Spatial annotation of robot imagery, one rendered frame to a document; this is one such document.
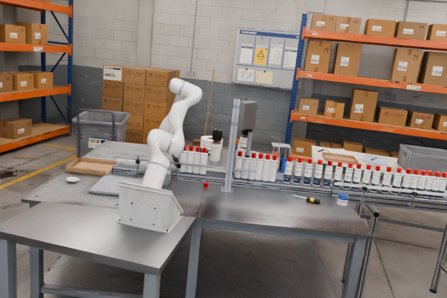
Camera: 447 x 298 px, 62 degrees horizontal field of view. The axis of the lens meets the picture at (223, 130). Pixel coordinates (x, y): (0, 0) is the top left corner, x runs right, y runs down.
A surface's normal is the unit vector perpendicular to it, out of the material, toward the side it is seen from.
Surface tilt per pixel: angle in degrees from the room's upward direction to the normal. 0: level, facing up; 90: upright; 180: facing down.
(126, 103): 90
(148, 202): 90
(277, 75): 90
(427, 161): 90
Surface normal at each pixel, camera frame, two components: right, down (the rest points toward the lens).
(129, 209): -0.24, 0.18
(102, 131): 0.10, 0.28
